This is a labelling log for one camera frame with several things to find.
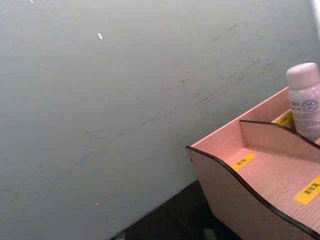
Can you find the small yellow label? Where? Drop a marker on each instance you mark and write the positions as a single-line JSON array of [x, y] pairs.
[[243, 161]]

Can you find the black table cloth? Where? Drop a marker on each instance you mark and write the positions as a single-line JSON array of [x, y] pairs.
[[175, 217]]

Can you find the pale wooden organizer box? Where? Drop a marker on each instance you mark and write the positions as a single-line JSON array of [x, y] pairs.
[[270, 172]]

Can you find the yellow label behind divider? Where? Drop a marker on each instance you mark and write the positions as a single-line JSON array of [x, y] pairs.
[[285, 120]]

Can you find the white plastic bottle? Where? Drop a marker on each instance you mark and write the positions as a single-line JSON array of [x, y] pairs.
[[305, 100]]

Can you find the large yellow label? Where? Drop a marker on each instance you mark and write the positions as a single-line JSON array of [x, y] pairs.
[[308, 191]]

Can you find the plain pale wall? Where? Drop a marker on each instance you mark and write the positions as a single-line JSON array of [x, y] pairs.
[[112, 100]]

